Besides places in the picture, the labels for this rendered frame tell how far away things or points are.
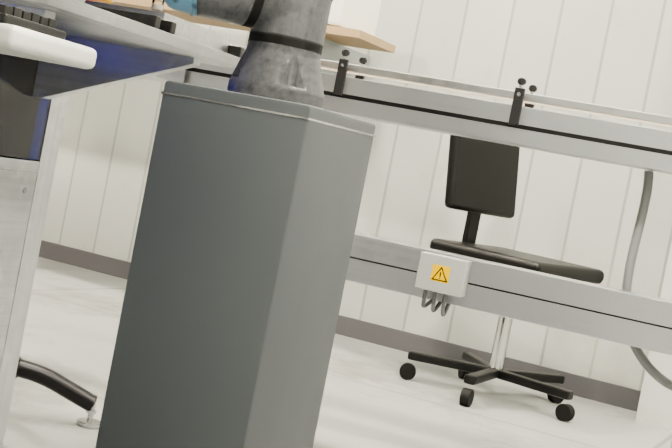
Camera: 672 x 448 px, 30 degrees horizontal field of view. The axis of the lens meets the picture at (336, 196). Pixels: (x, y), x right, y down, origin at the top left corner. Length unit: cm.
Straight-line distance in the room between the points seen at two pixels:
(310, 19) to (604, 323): 135
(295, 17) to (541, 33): 331
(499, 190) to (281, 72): 284
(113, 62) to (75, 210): 361
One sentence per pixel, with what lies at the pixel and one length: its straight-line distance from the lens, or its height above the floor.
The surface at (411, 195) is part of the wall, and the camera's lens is 524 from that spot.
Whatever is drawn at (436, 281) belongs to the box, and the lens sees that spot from 302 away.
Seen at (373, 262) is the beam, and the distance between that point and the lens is 312.
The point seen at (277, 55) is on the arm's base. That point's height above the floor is 86.
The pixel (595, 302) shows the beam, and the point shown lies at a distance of 299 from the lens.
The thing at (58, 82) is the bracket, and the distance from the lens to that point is 253.
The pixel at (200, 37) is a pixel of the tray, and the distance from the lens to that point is 233.
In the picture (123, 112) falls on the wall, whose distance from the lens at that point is 594.
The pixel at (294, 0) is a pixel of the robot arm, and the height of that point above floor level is 94.
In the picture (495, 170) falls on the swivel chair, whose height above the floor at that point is 80.
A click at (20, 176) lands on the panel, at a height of 57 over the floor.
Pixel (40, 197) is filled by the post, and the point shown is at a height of 53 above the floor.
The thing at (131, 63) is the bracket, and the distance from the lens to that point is 245.
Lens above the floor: 72
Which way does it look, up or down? 1 degrees down
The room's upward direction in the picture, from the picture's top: 11 degrees clockwise
